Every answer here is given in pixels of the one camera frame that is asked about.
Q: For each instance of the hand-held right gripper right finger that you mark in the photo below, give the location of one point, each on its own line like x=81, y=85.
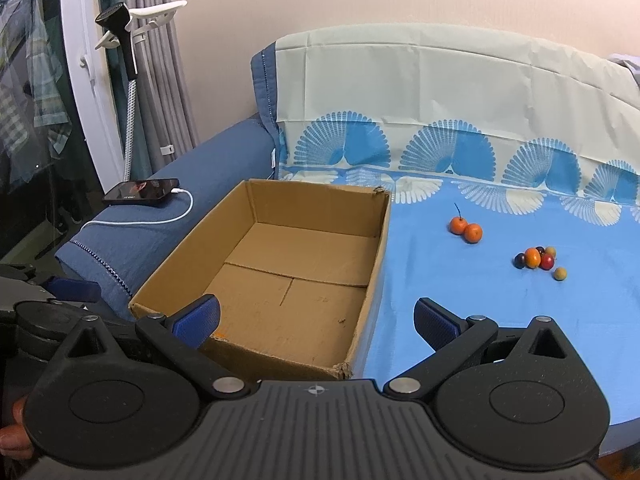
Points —
x=435, y=322

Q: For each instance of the white curtain clip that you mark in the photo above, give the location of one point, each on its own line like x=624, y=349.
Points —
x=167, y=149

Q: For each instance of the small red fruit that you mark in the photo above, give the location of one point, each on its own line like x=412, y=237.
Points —
x=547, y=262

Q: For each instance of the brown cardboard box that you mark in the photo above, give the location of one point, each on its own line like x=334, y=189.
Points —
x=280, y=300

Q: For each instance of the blue sofa cover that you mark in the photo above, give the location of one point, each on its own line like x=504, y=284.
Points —
x=220, y=155

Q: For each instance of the glass door pane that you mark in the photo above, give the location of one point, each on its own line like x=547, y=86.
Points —
x=30, y=185

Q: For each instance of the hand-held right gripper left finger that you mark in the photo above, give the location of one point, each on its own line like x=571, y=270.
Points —
x=197, y=322

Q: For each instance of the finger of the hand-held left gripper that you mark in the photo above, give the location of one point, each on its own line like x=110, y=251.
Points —
x=75, y=288
x=20, y=271

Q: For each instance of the hanging plaid shirt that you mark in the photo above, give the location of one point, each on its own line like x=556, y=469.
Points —
x=47, y=85

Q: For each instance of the blue white fan-print cloth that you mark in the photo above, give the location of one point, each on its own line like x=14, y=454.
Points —
x=450, y=85

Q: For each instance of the black smartphone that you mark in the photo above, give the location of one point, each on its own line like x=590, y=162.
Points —
x=140, y=191

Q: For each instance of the small yellow-green fruit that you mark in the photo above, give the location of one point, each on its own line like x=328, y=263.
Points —
x=560, y=273
x=551, y=250

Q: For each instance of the white door frame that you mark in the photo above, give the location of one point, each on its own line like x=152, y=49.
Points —
x=85, y=100

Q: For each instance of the light grey cloth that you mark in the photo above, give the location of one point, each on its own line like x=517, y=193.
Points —
x=627, y=64

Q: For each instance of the person's left hand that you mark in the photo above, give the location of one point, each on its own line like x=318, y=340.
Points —
x=10, y=440

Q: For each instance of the small orange fruit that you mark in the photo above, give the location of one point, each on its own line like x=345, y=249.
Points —
x=456, y=225
x=531, y=258
x=473, y=233

